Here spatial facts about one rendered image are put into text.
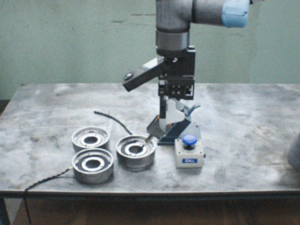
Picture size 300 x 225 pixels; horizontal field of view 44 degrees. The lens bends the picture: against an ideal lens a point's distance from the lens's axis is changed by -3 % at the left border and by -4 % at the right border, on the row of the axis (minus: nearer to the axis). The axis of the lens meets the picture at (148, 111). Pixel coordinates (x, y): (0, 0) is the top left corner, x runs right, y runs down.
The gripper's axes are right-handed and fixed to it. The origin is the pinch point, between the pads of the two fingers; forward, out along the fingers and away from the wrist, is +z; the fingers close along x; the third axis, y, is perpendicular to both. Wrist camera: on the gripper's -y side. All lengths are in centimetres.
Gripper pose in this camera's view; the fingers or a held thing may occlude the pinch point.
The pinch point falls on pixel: (161, 123)
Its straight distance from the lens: 93.8
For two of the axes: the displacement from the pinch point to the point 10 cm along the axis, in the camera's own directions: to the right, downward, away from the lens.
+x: 0.4, -5.0, 8.6
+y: 10.0, 0.2, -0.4
